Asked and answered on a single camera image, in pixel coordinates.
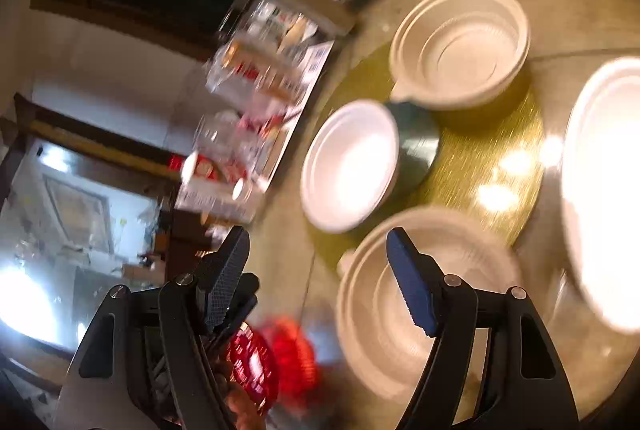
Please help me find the cream ribbed bowl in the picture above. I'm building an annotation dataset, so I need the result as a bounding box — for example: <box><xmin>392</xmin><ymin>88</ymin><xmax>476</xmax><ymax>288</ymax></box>
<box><xmin>336</xmin><ymin>205</ymin><xmax>526</xmax><ymax>416</ymax></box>
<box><xmin>389</xmin><ymin>0</ymin><xmax>532</xmax><ymax>111</ymax></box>

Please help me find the clear plastic bag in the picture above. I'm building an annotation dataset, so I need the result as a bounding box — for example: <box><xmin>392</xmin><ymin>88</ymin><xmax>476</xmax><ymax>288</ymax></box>
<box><xmin>225</xmin><ymin>0</ymin><xmax>321</xmax><ymax>55</ymax></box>

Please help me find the dark green bowl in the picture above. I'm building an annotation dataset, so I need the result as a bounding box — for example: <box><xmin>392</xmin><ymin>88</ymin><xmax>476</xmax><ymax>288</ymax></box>
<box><xmin>390</xmin><ymin>100</ymin><xmax>441</xmax><ymax>191</ymax></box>

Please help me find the small white jar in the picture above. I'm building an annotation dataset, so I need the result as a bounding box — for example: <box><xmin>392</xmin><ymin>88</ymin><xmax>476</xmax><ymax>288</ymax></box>
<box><xmin>231</xmin><ymin>177</ymin><xmax>256</xmax><ymax>203</ymax></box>

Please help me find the white bowl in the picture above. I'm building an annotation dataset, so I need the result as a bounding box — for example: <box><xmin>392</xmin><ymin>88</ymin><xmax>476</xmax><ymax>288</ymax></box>
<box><xmin>560</xmin><ymin>56</ymin><xmax>640</xmax><ymax>336</ymax></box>
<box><xmin>300</xmin><ymin>98</ymin><xmax>401</xmax><ymax>233</ymax></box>

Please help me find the glass-front cabinet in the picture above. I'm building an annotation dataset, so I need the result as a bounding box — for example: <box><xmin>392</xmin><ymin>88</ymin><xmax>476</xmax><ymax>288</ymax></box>
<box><xmin>0</xmin><ymin>94</ymin><xmax>216</xmax><ymax>361</ymax></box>

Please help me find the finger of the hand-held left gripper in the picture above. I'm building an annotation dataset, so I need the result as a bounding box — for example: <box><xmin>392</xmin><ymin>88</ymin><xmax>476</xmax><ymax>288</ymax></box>
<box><xmin>226</xmin><ymin>273</ymin><xmax>261</xmax><ymax>351</ymax></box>

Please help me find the round gold mat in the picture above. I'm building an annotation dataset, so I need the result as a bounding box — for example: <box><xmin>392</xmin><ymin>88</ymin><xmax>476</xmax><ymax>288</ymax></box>
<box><xmin>310</xmin><ymin>44</ymin><xmax>546</xmax><ymax>271</ymax></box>

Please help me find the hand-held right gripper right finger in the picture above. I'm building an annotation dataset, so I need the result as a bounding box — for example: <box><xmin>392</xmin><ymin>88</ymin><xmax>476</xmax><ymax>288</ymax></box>
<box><xmin>386</xmin><ymin>226</ymin><xmax>581</xmax><ymax>430</ymax></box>

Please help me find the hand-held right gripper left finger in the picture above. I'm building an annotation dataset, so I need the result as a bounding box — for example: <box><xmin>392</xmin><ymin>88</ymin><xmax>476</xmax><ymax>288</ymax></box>
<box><xmin>52</xmin><ymin>226</ymin><xmax>261</xmax><ymax>430</ymax></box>

